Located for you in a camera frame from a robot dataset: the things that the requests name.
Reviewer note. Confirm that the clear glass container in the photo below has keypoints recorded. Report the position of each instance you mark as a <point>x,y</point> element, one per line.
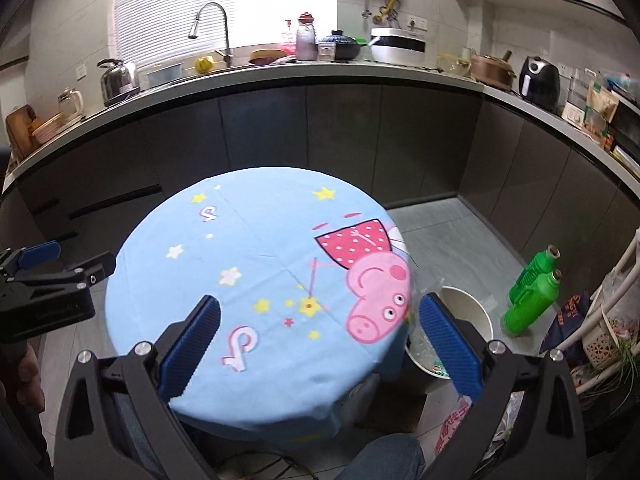
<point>452,65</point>

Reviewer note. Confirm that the steel kettle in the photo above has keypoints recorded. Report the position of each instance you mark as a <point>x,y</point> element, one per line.
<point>119,82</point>

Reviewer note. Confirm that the dark blue clay pot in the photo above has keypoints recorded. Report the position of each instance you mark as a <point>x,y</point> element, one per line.
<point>347,46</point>

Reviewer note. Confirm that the glass jar red lid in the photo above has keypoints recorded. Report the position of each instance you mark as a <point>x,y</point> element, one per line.
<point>306,40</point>

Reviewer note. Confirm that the copper cooking pot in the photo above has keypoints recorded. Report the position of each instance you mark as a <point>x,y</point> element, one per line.
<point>492,72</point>

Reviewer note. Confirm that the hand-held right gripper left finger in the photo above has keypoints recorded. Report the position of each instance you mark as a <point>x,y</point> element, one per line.
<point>192,350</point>

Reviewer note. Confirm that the white storage rack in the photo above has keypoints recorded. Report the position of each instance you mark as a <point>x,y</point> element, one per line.
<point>625,260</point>

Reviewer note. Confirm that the person's jeans leg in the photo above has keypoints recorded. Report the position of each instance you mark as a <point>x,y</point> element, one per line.
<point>385,460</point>

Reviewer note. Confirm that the white wall socket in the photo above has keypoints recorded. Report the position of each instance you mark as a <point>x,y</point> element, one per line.
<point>80,72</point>
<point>417,23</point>

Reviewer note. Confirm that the wooden cutting board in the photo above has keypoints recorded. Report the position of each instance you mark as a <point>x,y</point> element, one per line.
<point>17,130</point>

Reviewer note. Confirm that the black countertop oven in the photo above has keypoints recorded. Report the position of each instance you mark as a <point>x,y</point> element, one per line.
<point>627,130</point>

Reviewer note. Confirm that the white kitchen timer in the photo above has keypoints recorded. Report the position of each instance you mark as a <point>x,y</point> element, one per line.
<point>572,114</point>

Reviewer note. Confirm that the wooden bowl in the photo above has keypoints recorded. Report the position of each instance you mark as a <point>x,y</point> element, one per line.
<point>266,56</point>

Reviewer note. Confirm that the white window blind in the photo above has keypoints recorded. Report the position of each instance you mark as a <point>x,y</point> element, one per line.
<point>170,10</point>

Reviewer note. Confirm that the black air fryer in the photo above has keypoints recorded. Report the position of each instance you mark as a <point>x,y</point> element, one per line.
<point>539,82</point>

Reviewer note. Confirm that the stack of pale bowls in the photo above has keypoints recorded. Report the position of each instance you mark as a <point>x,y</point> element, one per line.
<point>47,127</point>

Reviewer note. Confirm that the pink soap bottle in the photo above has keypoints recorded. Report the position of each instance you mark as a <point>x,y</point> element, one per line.
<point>287,40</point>

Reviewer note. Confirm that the small clear container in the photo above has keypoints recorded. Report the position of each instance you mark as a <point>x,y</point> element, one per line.
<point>327,51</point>

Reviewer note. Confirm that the dark blue orange bag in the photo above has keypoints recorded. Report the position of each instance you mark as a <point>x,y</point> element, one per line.
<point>565,320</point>

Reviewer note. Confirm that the steel kitchen faucet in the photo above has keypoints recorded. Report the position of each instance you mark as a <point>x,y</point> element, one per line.
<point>224,30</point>

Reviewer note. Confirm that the dark kitchen base cabinets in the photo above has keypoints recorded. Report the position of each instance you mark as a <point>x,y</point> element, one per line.
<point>270,125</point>

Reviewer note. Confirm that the red printed plastic bag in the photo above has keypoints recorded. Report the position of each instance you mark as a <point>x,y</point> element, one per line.
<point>452,425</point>

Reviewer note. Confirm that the brown green snack bag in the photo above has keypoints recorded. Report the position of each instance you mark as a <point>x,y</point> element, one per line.
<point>600,107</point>

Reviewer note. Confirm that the person's left hand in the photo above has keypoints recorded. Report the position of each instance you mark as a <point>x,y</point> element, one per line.
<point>30,380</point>

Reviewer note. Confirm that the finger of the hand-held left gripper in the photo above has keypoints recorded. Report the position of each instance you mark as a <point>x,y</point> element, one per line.
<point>40,254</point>
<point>95,267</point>

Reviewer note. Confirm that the pale blue basin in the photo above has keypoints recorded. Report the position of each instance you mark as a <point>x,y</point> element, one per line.
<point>165,75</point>

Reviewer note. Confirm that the white rice cooker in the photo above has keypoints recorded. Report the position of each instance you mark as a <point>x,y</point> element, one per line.
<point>397,47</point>

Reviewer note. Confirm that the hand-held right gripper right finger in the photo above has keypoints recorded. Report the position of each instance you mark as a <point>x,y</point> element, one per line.
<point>450,350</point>

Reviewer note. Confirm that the blue cartoon printed tablecloth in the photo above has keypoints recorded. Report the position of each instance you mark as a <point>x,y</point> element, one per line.
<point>250,220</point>

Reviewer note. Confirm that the beige perforated basket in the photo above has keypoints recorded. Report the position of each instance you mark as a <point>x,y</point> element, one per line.
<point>600,347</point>

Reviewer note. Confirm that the glass teapot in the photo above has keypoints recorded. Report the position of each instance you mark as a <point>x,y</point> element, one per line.
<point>70,104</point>

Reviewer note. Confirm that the crumpled clear plastic sheet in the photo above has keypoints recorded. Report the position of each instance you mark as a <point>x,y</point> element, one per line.
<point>507,420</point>

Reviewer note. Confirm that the cream round waste bin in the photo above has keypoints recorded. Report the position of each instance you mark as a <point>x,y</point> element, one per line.
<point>467,305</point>

